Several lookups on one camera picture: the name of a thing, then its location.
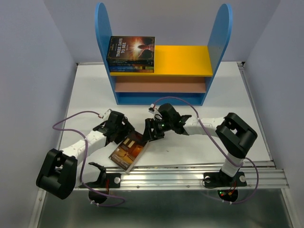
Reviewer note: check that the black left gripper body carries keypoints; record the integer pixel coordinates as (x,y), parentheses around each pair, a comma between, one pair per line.
(123,130)

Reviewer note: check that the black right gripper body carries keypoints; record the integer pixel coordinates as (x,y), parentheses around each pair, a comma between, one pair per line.
(161,126)

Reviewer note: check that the orange Leonard Tolane book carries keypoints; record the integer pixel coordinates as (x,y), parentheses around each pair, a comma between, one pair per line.
(129,151)

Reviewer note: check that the Jane Eyre book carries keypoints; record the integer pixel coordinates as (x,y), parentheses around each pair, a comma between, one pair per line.
(132,70)

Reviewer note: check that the Animal Farm book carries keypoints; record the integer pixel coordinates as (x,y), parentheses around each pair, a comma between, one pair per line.
(147,68)

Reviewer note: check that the A Tale of Two Cities book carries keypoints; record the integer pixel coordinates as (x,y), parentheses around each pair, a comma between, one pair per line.
(130,65)

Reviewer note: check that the Little Women book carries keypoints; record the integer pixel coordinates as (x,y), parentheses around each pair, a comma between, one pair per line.
(131,61)

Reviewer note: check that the Three Days to See book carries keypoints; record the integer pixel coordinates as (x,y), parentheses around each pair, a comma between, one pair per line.
(131,48)

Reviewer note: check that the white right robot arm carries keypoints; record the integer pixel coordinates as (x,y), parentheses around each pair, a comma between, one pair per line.
(234,133)

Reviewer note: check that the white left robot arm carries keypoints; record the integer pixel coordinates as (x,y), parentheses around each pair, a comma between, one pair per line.
(58,174)

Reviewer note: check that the blue yellow wooden bookshelf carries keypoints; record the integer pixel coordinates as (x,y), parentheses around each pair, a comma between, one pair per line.
(180,72)

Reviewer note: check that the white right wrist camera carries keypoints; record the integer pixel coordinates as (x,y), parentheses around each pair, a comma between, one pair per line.
(154,111)

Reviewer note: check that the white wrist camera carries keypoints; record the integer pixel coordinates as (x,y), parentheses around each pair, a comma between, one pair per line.
(105,116)
(154,111)

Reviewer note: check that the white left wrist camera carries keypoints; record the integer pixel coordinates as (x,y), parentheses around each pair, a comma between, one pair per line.
(105,116)

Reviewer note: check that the aluminium mounting rail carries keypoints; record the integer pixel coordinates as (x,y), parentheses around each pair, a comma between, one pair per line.
(190,177)

